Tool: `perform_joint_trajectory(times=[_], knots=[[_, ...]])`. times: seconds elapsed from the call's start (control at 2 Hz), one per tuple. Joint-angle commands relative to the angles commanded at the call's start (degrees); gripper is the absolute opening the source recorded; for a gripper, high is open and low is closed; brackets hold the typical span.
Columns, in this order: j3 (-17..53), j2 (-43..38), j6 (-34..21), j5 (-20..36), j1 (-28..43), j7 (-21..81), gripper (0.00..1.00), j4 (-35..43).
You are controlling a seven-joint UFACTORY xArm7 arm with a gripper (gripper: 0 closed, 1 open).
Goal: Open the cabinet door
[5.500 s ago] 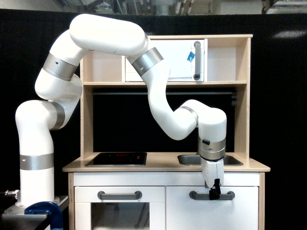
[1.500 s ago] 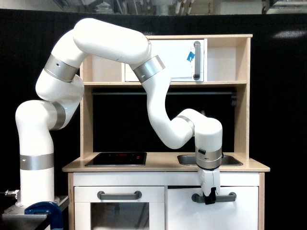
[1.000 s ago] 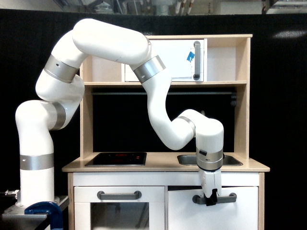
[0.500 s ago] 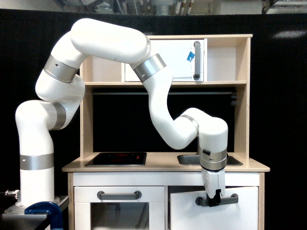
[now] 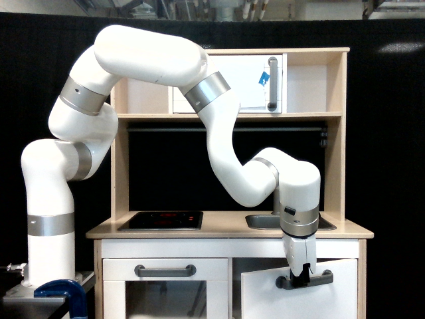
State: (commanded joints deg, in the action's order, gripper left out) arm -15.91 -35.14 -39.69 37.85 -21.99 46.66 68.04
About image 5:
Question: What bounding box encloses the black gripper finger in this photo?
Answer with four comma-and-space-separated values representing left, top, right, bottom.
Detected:
290, 270, 303, 287
301, 263, 310, 285

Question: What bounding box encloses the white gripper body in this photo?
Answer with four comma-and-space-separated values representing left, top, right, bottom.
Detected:
283, 234, 316, 276

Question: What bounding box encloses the grey cabinet door handle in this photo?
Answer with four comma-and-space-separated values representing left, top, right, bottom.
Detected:
275, 269, 333, 290

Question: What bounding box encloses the white cabinet door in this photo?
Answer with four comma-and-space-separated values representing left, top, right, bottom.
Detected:
241, 259, 357, 318

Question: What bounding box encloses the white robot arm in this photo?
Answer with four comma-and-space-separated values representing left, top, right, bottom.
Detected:
21, 25, 321, 288

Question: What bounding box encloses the white microwave door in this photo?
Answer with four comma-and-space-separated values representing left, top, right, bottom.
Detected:
172, 54, 287, 114

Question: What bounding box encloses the white oven door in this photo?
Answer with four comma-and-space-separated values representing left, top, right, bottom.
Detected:
103, 259, 231, 318

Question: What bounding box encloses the grey toy sink basin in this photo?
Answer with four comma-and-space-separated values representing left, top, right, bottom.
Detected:
245, 215, 337, 231

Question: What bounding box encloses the grey toy faucet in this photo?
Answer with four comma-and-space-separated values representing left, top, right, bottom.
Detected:
272, 187, 280, 215

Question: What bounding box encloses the black toy stovetop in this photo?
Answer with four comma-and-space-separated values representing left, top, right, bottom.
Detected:
118, 211, 203, 231

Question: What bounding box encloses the blue tape piece right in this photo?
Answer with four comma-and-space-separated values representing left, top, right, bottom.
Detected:
258, 71, 270, 86

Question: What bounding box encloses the blue metal clamp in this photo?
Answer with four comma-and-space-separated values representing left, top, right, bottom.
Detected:
33, 279, 88, 319

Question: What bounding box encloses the wooden toy kitchen frame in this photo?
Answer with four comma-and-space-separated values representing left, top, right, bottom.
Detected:
87, 47, 374, 318

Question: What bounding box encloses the grey microwave door handle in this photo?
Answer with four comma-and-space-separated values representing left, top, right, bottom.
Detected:
268, 57, 278, 111

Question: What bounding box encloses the grey oven door handle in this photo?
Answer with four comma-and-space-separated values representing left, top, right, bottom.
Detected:
134, 265, 197, 278

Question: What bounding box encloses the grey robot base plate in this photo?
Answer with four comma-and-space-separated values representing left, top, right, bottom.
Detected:
3, 271, 96, 305

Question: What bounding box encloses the silver cable connector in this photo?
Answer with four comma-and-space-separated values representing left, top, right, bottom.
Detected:
6, 263, 27, 275

